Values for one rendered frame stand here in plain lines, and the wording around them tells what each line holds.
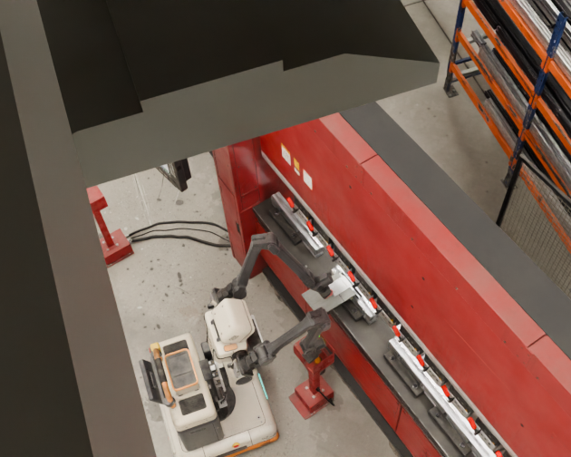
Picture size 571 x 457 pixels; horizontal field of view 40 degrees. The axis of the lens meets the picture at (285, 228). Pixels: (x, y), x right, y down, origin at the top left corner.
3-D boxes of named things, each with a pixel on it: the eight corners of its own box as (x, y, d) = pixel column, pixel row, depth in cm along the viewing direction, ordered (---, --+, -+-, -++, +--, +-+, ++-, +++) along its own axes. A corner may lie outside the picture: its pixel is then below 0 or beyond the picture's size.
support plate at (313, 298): (301, 295, 458) (301, 294, 458) (337, 272, 465) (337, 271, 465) (318, 317, 450) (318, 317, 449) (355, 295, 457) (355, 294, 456)
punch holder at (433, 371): (420, 365, 412) (424, 353, 399) (433, 357, 415) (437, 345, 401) (440, 388, 406) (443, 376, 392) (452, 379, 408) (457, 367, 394)
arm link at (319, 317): (312, 305, 396) (320, 322, 392) (325, 306, 407) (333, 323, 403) (249, 349, 414) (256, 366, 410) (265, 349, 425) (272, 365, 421)
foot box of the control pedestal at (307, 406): (287, 397, 529) (286, 391, 519) (317, 376, 536) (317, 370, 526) (304, 420, 520) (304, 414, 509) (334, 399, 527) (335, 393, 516)
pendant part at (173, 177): (137, 150, 489) (125, 112, 459) (152, 140, 493) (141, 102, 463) (181, 193, 471) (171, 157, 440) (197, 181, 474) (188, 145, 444)
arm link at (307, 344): (314, 308, 403) (324, 326, 399) (324, 306, 405) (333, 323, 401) (296, 342, 439) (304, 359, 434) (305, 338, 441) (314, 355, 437)
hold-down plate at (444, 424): (427, 413, 430) (428, 411, 427) (435, 407, 431) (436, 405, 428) (463, 457, 416) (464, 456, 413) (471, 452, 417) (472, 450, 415)
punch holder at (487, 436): (471, 427, 394) (477, 416, 380) (484, 417, 396) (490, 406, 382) (491, 452, 387) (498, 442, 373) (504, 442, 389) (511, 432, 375)
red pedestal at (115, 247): (93, 250, 597) (62, 188, 527) (122, 235, 604) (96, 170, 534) (105, 269, 588) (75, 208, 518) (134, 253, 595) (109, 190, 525)
